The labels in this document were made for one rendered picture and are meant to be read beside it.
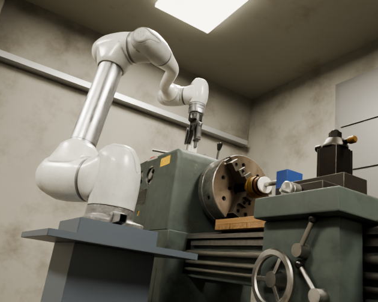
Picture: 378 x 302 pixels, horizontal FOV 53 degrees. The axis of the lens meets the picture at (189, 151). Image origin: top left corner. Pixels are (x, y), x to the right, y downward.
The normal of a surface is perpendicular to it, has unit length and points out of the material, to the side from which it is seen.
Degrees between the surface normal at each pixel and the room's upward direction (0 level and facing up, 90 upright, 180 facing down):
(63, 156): 75
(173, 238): 90
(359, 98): 90
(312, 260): 90
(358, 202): 90
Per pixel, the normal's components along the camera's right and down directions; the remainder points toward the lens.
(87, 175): -0.41, -0.33
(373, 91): -0.85, -0.27
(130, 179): 0.75, -0.15
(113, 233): 0.52, -0.20
